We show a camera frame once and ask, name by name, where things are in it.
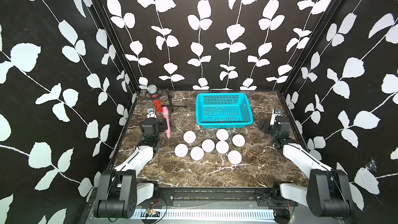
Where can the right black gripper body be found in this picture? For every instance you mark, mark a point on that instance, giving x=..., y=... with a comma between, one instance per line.
x=269, y=128

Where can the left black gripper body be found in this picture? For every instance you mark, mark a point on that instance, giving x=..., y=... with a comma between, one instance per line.
x=160, y=125

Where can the yogurt cup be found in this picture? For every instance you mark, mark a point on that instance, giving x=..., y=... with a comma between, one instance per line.
x=222, y=147
x=222, y=134
x=238, y=140
x=208, y=145
x=189, y=137
x=234, y=157
x=197, y=153
x=181, y=150

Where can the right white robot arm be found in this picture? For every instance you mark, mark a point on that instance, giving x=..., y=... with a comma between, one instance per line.
x=328, y=192

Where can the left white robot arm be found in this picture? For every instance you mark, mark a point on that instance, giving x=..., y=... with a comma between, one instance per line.
x=118, y=193

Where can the teal plastic basket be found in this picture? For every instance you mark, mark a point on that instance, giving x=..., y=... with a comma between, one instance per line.
x=223, y=110

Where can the black mini tripod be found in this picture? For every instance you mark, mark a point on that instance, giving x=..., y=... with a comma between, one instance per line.
x=171, y=107

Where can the small circuit board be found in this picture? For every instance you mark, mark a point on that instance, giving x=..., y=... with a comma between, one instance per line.
x=151, y=213

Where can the white vented strip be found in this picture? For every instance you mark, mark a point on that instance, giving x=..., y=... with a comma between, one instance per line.
x=245, y=215

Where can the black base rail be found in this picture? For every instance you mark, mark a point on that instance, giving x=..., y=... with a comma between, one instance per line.
x=262, y=197

